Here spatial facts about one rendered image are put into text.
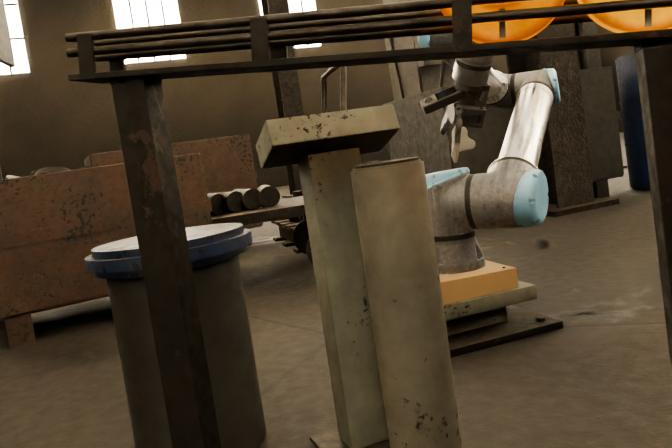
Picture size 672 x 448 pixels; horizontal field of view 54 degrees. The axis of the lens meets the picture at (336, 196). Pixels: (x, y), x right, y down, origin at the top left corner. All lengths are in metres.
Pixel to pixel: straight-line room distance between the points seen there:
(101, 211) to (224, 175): 1.80
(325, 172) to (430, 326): 0.33
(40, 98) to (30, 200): 9.77
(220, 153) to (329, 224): 3.28
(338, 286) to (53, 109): 11.38
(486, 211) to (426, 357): 0.75
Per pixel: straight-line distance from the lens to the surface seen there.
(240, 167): 4.45
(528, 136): 1.97
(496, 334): 1.79
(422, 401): 1.10
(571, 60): 4.12
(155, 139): 0.92
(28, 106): 12.46
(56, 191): 2.72
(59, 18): 12.68
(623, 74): 4.75
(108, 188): 2.74
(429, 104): 1.71
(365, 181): 1.03
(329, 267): 1.18
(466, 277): 1.75
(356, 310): 1.21
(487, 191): 1.76
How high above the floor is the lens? 0.55
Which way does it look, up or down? 4 degrees down
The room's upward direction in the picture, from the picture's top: 8 degrees counter-clockwise
